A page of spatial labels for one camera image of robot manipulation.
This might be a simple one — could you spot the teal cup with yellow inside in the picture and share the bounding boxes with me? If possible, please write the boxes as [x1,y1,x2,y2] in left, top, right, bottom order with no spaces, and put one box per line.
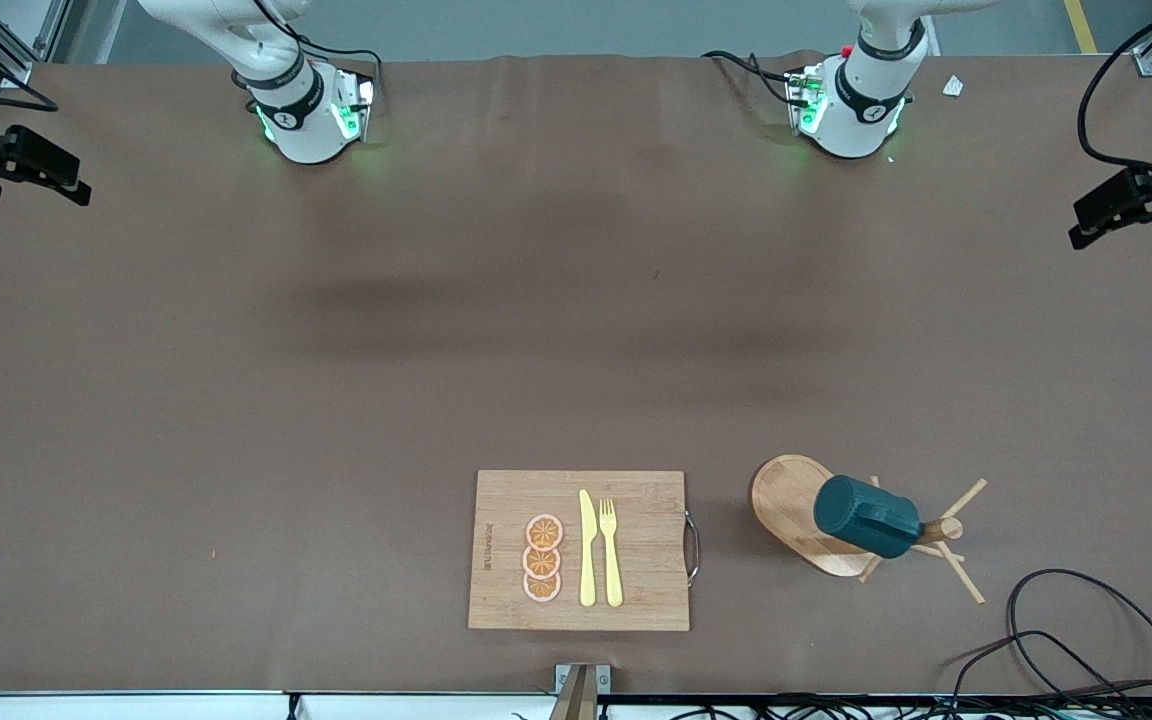
[813,474,923,560]

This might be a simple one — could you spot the wooden cup rack with pegs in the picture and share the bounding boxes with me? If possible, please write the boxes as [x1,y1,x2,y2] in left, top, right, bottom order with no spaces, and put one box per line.
[750,454,989,606]

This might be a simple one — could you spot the brown table cover mat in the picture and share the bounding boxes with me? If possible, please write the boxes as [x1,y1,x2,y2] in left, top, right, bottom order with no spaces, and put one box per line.
[0,52,1152,696]

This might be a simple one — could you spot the yellow plastic fork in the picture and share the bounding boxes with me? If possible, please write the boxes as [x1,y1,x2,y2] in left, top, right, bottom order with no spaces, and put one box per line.
[599,498,625,609]

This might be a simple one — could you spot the yellow plastic knife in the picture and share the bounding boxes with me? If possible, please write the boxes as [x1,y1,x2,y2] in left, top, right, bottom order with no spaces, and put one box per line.
[578,489,599,608]

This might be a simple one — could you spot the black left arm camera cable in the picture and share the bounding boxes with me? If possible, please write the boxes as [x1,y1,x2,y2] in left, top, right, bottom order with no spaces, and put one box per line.
[1077,0,1152,179]

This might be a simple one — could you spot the black right arm base cable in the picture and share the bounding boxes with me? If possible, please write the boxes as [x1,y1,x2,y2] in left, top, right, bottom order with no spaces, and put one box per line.
[251,0,384,96]

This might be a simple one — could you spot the black arm base cable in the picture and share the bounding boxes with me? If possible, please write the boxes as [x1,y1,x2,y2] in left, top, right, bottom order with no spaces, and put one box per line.
[251,0,384,96]
[702,50,799,106]

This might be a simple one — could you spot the black left arm base cable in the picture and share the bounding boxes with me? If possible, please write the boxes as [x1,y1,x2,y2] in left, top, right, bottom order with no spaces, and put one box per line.
[702,50,799,106]

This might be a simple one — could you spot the black cable small loop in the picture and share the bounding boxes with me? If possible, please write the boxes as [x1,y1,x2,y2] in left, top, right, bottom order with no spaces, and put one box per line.
[946,628,1137,701]

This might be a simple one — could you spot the aluminium table edge rail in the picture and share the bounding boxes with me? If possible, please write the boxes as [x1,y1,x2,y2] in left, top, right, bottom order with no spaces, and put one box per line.
[0,690,1152,720]

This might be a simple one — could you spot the black cable bundle under rail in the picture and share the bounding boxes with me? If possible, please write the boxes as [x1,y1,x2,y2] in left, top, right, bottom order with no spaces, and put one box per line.
[636,698,1152,720]

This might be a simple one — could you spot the wooden cutting board, metal handle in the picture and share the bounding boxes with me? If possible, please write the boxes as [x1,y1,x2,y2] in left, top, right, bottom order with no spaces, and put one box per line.
[468,470,702,633]

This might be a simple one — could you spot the grey metal mounting bracket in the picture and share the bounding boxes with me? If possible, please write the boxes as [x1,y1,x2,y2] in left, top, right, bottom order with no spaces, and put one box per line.
[554,663,613,720]

